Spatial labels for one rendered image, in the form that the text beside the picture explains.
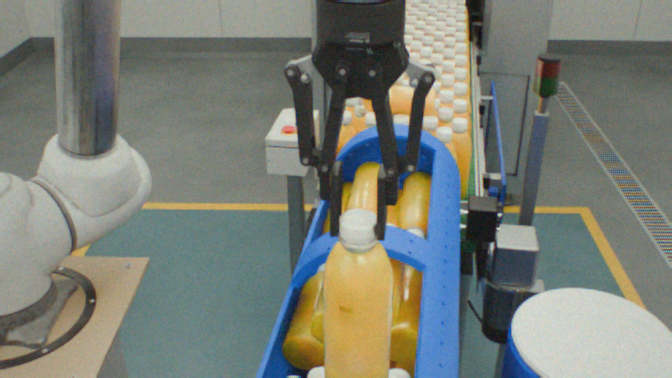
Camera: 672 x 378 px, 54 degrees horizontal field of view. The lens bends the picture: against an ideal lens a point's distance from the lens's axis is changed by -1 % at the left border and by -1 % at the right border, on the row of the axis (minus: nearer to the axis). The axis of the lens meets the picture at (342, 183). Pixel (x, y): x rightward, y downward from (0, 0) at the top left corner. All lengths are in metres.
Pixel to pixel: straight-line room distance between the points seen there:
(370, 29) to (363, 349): 0.34
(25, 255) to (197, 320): 1.67
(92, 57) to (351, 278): 0.63
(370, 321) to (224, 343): 2.05
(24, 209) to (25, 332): 0.22
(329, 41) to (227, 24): 5.28
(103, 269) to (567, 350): 0.89
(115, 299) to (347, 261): 0.76
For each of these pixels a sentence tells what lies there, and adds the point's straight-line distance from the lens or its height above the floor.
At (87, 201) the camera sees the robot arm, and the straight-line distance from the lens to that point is 1.28.
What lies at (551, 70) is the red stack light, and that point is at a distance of 1.83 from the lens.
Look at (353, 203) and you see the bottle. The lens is 1.30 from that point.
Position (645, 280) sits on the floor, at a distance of 3.29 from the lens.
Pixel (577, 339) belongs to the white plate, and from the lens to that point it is 1.23.
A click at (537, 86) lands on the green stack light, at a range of 1.86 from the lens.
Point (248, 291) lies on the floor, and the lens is 2.97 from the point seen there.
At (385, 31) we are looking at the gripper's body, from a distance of 0.55.
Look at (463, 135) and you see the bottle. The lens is 1.76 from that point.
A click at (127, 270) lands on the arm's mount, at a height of 1.01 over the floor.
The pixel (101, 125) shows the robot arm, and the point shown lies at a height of 1.35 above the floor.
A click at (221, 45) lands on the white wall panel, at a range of 5.88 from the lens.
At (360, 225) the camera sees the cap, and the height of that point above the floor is 1.46.
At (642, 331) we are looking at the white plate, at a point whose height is 1.04.
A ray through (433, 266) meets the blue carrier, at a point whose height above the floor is 1.20.
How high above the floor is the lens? 1.81
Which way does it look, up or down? 29 degrees down
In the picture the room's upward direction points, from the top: straight up
